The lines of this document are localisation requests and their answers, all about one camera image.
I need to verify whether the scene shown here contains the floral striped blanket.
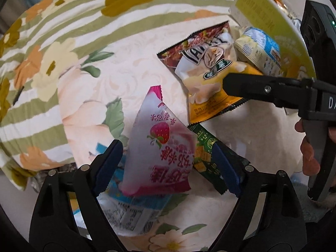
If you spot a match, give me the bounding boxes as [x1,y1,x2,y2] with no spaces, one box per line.
[0,0,237,192]

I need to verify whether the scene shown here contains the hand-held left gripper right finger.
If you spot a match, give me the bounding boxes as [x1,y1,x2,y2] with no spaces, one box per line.
[210,143,307,252]

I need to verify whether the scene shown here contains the green cardboard box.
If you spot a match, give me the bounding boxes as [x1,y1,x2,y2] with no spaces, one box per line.
[228,0,317,116]

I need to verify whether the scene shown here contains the person's right hand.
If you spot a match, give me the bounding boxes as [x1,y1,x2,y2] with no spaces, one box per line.
[294,119,320,175]

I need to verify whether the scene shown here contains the blue white snack packet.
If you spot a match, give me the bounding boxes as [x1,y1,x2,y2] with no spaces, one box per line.
[72,143,174,238]

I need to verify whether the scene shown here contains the silver grey snack packet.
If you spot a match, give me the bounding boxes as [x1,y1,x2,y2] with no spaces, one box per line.
[289,13,302,29]

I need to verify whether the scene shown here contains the cream floral tablecloth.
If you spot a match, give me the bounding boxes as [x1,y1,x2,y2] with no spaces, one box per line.
[56,13,310,252]

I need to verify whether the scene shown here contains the dark red snack packet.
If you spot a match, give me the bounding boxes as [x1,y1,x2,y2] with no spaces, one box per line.
[157,22,231,75]

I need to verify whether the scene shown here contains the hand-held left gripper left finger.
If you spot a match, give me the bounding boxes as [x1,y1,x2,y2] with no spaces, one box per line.
[29,139,124,252]

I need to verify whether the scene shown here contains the yellow brown-printed snack packet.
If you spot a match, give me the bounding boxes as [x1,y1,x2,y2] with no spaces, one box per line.
[272,0,289,12]

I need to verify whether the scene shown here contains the yellow orange chip packet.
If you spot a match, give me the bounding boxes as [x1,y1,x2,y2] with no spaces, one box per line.
[175,35,263,124]

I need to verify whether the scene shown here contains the cream light-blue snack packet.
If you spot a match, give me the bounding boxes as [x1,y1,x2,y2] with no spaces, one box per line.
[234,26,282,75]

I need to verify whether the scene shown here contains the green snack packet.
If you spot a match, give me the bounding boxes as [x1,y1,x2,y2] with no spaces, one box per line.
[188,123,251,195]

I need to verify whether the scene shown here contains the pale pink strawberry snack packet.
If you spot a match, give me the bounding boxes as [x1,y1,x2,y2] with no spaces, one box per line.
[121,85,197,197]

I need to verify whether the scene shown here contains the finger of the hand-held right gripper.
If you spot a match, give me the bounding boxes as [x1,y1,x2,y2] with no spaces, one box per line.
[223,72,318,109]

